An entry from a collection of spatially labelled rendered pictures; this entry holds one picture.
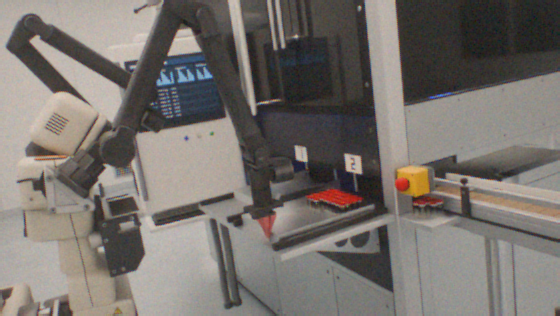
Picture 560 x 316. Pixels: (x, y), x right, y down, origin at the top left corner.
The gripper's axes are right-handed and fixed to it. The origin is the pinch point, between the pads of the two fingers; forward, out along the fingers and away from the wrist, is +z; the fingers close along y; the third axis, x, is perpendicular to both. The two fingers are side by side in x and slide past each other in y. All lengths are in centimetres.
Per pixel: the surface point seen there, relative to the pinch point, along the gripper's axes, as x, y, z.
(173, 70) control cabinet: 89, 6, -52
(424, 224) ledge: -22.5, 38.4, 2.2
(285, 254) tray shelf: -10.5, -0.2, 2.8
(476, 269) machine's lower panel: -11, 71, 30
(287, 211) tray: 19.9, 17.4, 1.9
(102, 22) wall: 544, 53, -134
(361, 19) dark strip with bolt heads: -4, 38, -57
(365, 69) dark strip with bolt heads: -3, 38, -42
